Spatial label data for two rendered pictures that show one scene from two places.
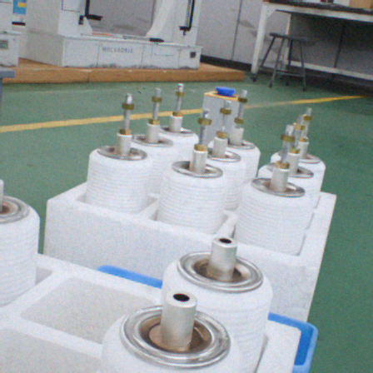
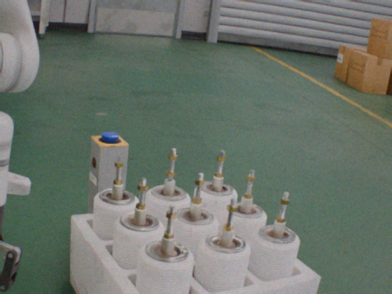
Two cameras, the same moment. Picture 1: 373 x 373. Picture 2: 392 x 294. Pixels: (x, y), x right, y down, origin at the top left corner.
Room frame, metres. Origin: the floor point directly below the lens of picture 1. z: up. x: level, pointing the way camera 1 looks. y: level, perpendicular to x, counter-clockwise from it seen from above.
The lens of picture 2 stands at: (0.21, 0.70, 0.71)
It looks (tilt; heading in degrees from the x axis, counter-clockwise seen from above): 18 degrees down; 314
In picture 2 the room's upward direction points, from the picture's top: 7 degrees clockwise
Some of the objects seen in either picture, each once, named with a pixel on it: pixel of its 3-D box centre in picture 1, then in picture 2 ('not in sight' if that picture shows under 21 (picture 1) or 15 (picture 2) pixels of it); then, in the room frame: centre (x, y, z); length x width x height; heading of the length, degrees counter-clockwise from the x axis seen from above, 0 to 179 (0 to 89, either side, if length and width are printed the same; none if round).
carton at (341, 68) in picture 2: not in sight; (355, 65); (2.53, -3.65, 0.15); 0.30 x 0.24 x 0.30; 57
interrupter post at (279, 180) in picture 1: (279, 179); (278, 228); (0.75, -0.13, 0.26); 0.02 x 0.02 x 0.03
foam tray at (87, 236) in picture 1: (203, 246); (185, 283); (0.90, -0.05, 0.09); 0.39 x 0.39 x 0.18; 74
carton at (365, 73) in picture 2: not in sight; (368, 71); (2.28, -3.44, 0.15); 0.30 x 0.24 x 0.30; 147
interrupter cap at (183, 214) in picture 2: (218, 155); (194, 216); (0.90, -0.05, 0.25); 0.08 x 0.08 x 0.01
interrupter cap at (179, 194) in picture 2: (235, 144); (168, 193); (1.01, -0.08, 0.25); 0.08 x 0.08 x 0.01
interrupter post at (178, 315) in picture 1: (177, 319); not in sight; (0.33, -0.01, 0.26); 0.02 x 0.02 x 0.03
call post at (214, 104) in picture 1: (212, 166); (105, 203); (1.20, -0.05, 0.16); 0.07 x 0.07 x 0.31; 74
